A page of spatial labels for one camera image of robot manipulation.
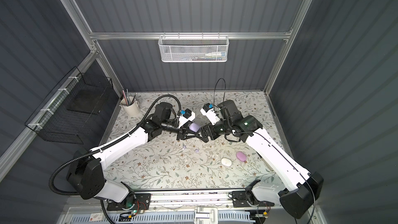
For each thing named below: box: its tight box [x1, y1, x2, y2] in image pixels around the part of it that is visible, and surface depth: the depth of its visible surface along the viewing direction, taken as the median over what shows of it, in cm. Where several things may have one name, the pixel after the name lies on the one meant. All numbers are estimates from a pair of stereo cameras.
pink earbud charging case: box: [236, 151, 247, 162], surface depth 89 cm
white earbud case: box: [221, 157, 233, 167], surface depth 86 cm
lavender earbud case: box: [189, 122, 201, 133], surface depth 71 cm
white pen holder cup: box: [119, 96, 140, 117], surface depth 104 cm
